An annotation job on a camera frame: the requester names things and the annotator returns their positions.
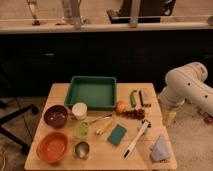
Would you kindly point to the white dish brush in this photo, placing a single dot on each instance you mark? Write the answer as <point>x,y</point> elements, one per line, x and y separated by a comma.
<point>145,125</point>

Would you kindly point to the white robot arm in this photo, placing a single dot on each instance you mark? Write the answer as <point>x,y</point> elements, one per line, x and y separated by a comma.
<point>186,83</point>

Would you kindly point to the dark purple bowl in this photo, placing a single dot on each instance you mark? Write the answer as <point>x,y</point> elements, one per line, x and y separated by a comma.
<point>56,116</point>

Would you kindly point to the orange red bowl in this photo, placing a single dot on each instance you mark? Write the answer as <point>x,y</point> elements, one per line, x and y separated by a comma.
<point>52,147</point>

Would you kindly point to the green plastic tray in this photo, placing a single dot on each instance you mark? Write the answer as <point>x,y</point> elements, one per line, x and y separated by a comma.
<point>98,93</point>

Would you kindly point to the orange fruit toy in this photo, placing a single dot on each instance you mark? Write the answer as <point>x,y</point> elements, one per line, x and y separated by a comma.
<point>120,107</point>

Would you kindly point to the metal spoon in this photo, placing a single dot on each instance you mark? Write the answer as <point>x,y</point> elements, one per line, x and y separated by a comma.
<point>98,119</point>

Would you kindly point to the white cup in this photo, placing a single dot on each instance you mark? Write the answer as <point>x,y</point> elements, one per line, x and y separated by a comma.
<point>79,110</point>

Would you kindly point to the dark grapes toy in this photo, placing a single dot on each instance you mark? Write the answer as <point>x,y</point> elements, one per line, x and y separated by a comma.
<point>134,114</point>

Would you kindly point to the yellow corn toy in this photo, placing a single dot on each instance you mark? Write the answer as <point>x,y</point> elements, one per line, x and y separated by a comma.
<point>103,128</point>

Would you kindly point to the green sponge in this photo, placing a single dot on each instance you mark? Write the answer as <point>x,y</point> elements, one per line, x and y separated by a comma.
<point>117,134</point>

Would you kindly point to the green translucent cup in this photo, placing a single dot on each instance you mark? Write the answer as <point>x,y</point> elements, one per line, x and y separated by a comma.
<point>81,130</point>

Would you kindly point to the small metal cup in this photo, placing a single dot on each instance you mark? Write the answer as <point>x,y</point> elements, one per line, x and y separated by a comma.
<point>82,150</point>

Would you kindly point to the grey folded cloth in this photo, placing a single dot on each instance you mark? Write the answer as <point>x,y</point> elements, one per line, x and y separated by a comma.
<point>159,150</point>

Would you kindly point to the black chair base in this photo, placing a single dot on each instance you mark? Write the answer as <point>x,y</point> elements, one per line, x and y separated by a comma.
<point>3,120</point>

